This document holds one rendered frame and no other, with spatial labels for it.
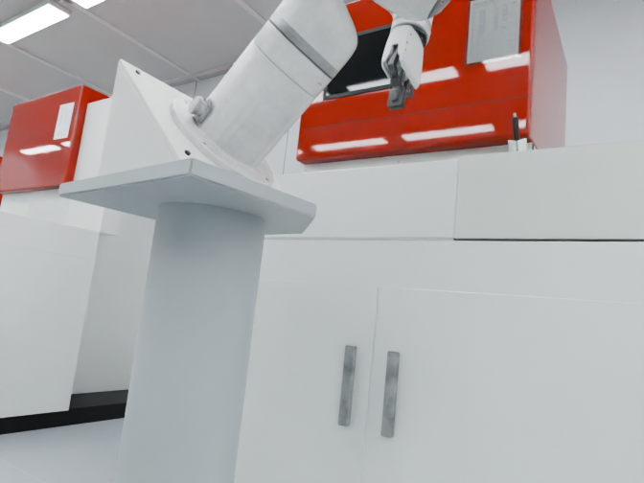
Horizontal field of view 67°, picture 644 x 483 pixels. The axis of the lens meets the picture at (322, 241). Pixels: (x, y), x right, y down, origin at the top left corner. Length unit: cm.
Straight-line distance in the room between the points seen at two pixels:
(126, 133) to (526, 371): 67
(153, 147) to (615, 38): 297
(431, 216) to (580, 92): 243
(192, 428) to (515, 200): 59
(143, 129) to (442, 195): 50
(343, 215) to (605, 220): 44
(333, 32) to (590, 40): 277
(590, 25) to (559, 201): 265
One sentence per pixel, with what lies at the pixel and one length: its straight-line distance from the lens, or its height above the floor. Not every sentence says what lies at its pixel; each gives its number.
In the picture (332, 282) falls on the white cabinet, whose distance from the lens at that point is 94.
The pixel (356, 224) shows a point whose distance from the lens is 93.
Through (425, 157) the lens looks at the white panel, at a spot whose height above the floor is 120.
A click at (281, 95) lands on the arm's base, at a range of 69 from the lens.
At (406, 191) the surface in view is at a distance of 90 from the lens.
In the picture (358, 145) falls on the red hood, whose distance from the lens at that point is 169.
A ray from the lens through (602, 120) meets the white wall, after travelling 315.
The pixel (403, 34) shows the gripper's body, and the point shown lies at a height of 124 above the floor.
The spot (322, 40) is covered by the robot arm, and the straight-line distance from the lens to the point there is 69.
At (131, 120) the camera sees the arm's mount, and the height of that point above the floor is 90.
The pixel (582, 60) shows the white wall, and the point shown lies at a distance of 332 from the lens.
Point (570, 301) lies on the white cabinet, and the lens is 80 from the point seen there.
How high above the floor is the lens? 67
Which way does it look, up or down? 8 degrees up
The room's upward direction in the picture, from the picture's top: 6 degrees clockwise
